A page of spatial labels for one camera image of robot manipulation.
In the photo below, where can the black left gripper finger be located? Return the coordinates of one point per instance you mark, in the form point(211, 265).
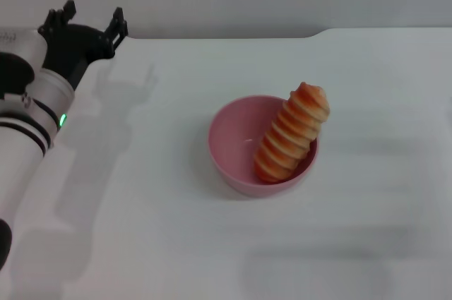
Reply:
point(116, 30)
point(60, 17)

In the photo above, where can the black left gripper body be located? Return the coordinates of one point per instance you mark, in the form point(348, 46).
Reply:
point(70, 53)

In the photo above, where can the pink plastic bowl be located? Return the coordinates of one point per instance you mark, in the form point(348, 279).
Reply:
point(240, 144)

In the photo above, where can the orange striped bread roll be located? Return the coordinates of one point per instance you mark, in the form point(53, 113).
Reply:
point(293, 134)

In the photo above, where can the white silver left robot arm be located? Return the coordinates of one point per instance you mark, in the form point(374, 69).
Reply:
point(28, 130)

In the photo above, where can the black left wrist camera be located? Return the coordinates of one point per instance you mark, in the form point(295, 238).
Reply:
point(12, 70)

